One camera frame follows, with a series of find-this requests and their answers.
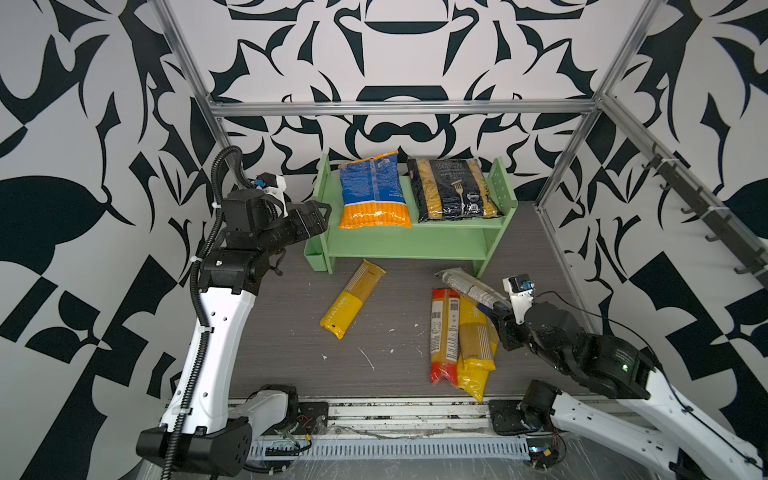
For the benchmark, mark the black penne pasta bag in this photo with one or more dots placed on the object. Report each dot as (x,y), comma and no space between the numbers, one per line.
(450,190)

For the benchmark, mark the blue orange pasta bag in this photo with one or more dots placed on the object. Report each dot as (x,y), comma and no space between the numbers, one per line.
(372,194)

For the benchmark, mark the small green bin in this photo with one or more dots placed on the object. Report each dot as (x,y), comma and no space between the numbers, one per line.
(315,255)

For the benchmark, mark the wall hook rail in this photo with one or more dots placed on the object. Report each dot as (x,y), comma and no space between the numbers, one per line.
(701,204)

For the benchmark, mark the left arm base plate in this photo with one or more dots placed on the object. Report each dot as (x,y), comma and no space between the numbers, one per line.
(302,417)

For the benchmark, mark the yellow spaghetti bag left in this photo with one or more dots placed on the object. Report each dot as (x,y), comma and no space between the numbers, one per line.
(350,301)

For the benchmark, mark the white cable duct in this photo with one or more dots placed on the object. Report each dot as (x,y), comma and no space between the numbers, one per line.
(395,449)

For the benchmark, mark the aluminium frame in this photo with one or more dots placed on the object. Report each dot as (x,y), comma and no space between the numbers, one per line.
(603,102)

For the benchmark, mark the green two-tier shelf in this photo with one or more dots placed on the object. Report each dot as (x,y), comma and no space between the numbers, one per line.
(474,240)

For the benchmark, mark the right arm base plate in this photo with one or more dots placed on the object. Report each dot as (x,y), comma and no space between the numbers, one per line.
(518,417)

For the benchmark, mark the red spaghetti pack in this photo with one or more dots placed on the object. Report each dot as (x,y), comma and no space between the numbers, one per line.
(444,335)

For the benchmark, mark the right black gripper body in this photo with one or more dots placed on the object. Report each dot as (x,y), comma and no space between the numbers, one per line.
(514,335)

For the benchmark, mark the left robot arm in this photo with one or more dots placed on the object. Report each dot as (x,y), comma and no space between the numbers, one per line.
(199,433)

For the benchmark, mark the grey blue spaghetti pack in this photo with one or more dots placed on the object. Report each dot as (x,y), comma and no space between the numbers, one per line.
(470,286)

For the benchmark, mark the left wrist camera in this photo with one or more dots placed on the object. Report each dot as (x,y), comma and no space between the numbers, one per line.
(274,185)

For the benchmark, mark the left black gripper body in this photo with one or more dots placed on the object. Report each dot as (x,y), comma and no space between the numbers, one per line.
(280,229)

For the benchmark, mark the small electronics board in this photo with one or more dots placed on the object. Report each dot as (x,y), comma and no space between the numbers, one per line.
(545,452)

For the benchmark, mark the yellow Pastatime spaghetti bag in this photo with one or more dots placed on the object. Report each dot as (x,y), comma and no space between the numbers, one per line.
(478,344)

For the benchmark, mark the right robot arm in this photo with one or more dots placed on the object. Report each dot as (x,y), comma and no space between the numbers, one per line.
(679,441)

